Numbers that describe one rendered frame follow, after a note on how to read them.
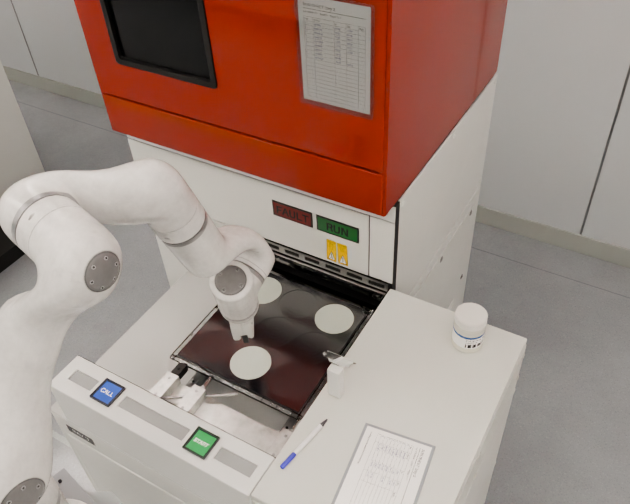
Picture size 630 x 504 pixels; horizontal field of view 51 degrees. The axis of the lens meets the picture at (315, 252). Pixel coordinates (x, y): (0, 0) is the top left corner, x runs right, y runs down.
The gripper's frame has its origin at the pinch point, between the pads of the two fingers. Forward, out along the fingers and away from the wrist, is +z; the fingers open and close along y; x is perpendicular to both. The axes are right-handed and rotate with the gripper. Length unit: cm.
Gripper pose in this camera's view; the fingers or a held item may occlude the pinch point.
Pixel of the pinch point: (246, 325)
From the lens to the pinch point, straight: 156.6
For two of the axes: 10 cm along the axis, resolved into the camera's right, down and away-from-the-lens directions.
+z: 0.0, 3.8, 9.2
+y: 1.2, 9.2, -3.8
